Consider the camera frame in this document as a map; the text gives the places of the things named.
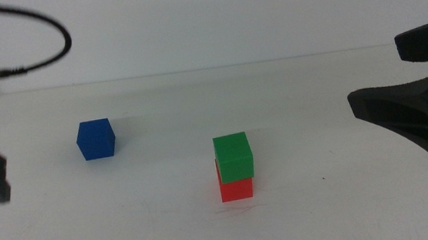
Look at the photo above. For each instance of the green cube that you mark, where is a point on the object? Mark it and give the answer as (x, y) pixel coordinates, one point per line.
(235, 158)

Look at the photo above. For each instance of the red cube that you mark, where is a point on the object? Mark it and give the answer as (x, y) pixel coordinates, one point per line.
(236, 191)

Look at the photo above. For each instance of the blue cube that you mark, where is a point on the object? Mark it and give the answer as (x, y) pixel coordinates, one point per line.
(96, 140)

